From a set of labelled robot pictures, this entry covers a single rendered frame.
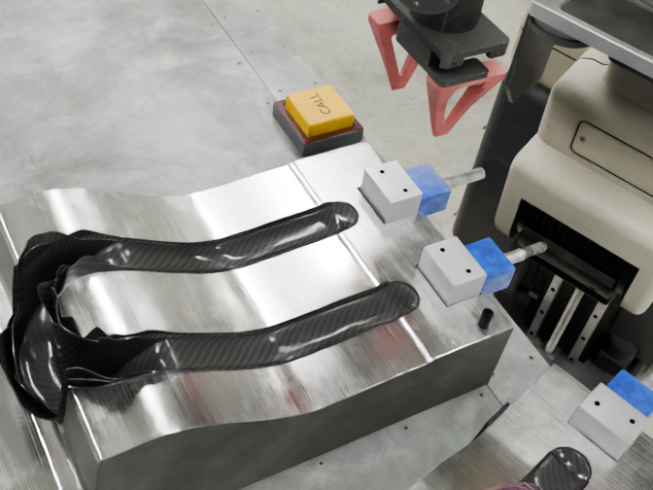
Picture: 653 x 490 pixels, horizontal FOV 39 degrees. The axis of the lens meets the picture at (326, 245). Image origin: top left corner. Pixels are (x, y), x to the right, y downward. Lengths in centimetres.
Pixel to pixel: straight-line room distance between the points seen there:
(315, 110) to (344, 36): 162
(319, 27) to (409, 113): 42
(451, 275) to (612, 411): 18
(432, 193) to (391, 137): 147
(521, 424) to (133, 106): 58
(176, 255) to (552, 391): 35
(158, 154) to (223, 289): 29
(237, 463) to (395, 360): 15
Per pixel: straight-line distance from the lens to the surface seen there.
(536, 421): 81
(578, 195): 112
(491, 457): 78
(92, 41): 121
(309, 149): 105
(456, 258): 82
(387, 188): 86
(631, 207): 112
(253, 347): 77
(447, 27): 74
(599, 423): 80
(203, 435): 68
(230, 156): 105
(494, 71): 76
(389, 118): 242
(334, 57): 259
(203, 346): 74
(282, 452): 77
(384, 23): 79
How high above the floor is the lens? 150
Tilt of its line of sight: 47 degrees down
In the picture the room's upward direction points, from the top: 11 degrees clockwise
